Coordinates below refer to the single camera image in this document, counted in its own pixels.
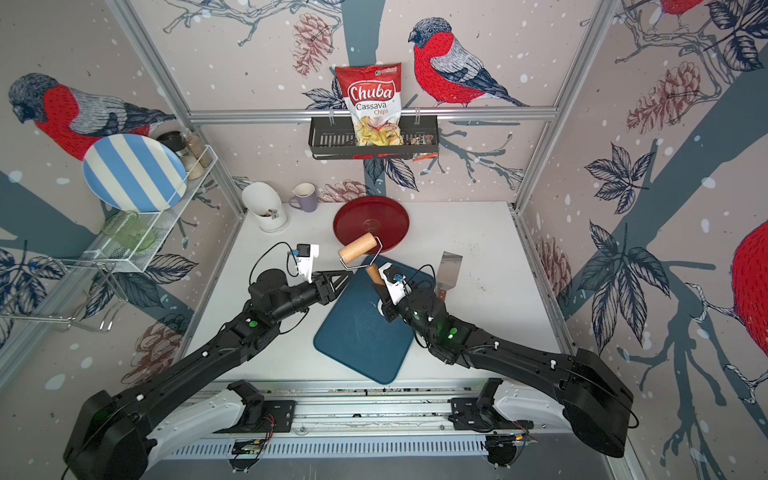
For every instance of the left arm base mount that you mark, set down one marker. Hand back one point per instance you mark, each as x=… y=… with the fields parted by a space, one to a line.
x=264 y=414

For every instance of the black wire wall basket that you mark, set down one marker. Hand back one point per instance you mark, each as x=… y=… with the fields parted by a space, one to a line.
x=334 y=139

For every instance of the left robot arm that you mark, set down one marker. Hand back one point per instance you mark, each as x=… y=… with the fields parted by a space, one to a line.
x=122 y=436

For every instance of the teal cutting board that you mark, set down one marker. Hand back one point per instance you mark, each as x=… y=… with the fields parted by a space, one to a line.
x=357 y=337

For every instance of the green glass cup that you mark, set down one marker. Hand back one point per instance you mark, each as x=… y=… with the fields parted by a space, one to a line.
x=129 y=231

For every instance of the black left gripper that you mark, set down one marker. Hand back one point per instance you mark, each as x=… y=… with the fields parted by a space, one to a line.
x=324 y=288

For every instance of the wooden dough roller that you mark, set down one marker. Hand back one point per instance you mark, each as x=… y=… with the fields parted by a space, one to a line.
x=360 y=248

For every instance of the white cutlery holder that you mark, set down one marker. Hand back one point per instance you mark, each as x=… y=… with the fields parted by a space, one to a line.
x=264 y=204

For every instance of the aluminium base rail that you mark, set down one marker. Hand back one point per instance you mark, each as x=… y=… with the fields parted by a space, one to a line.
x=398 y=423

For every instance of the red round tray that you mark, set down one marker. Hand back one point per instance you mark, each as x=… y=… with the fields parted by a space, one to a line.
x=381 y=216

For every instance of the spice jar dark lid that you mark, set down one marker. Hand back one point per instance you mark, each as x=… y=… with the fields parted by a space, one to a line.
x=175 y=141

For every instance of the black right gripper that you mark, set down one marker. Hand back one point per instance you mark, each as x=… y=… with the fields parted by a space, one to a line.
x=388 y=307

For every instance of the blue striped plate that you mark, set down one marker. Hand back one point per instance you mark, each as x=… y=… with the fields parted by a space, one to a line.
x=134 y=173

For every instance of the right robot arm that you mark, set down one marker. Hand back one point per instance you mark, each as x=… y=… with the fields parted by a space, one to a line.
x=596 y=403

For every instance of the purple mug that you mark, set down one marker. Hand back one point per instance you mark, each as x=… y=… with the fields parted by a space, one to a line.
x=304 y=197

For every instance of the Chuba cassava chips bag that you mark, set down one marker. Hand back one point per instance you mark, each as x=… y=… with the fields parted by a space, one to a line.
x=372 y=95

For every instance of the metal spatula wooden handle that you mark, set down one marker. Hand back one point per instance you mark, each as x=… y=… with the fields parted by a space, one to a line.
x=447 y=274

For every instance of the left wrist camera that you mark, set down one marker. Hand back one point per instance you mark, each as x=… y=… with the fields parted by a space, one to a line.
x=304 y=255

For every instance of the clear wire wall shelf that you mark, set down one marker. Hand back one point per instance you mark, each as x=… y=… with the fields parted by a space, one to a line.
x=106 y=253

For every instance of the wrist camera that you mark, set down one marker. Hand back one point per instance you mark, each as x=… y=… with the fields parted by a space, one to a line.
x=395 y=282
x=304 y=255

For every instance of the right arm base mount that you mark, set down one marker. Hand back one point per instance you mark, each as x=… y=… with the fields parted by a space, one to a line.
x=479 y=414

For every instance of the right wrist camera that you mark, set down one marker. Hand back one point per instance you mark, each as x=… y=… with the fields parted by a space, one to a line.
x=395 y=282

